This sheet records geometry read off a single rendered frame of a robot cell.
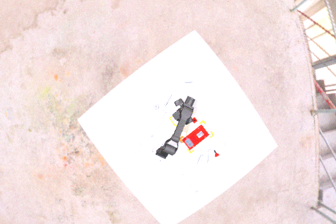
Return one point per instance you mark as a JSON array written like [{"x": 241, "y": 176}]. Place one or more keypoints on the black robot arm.
[{"x": 181, "y": 115}]

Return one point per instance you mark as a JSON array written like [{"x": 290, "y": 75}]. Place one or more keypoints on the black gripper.
[{"x": 179, "y": 102}]

